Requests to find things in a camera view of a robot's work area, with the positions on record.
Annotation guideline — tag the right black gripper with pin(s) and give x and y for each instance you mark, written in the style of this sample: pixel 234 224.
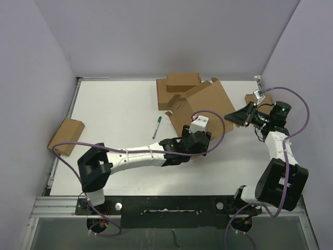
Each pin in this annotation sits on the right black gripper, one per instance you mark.
pixel 241 117

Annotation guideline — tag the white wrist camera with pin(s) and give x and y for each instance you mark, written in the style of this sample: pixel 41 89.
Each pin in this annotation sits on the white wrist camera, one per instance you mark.
pixel 258 96
pixel 198 124

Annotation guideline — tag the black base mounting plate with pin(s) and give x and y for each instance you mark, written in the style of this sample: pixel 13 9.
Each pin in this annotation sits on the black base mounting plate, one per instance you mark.
pixel 168 212

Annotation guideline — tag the large closed cardboard box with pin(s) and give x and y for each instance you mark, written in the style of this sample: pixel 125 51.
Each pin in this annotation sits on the large closed cardboard box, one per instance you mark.
pixel 164 97

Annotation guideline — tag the green white marker pen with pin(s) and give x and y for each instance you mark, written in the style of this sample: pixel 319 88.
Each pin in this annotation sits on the green white marker pen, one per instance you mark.
pixel 157 127

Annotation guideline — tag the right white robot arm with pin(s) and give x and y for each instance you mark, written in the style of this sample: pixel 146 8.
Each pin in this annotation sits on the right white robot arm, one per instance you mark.
pixel 283 178

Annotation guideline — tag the small closed cardboard box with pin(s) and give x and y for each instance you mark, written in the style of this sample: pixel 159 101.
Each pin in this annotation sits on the small closed cardboard box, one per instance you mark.
pixel 181 82

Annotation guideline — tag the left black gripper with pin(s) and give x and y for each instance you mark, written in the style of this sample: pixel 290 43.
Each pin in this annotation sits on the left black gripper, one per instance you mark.
pixel 186 129

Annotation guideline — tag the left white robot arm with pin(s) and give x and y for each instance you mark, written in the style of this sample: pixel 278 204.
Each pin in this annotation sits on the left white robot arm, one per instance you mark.
pixel 97 164

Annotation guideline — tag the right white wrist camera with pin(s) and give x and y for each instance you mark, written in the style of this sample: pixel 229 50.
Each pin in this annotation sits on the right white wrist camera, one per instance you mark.
pixel 258 96

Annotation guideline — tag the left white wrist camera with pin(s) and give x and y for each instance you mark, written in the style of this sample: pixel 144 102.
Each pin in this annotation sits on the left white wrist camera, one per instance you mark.
pixel 198 124

